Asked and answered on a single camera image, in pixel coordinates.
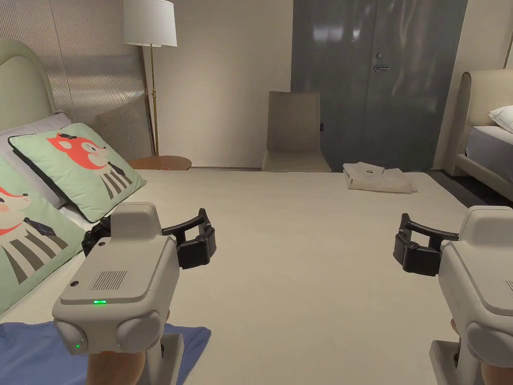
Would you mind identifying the blue garment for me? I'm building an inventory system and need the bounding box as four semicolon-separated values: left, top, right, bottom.
0;320;212;385

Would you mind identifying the pale green padded headboard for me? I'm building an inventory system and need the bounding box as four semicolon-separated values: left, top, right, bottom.
0;39;58;134

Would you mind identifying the grey double door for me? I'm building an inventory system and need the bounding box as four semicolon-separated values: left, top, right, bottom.
291;0;468;170

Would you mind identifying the folded beige garment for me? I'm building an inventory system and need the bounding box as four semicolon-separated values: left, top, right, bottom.
342;161;419;194

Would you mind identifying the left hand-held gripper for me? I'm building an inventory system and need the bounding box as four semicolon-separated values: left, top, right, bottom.
52;202;217;385

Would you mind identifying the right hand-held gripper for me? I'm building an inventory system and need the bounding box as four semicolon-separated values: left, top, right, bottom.
392;206;513;385

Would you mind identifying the bed with grey mattress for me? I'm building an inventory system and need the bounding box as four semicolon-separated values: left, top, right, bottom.
454;125;513;201

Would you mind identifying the person's left hand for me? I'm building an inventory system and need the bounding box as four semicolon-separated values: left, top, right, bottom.
86;351;147;385

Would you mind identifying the green fox print cushion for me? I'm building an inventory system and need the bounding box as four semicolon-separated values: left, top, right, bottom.
0;157;87;317
8;122;147;224

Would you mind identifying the round wooden side table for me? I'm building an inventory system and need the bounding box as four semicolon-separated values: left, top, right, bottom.
128;155;193;171

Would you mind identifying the beige chair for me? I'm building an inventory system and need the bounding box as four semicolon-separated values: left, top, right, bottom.
262;91;333;173

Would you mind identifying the floor lamp with white shade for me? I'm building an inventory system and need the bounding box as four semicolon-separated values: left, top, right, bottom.
122;0;178;158

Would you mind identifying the bed with beige sheet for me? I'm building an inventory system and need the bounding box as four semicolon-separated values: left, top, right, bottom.
0;167;513;385

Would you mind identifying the white pillow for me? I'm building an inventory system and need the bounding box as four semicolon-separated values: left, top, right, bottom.
487;105;513;133
0;112;73;209

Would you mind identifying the person's right hand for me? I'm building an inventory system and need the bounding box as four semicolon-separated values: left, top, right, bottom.
477;362;513;385

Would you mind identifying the beige padded headboard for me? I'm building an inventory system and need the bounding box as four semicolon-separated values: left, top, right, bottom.
456;69;513;161

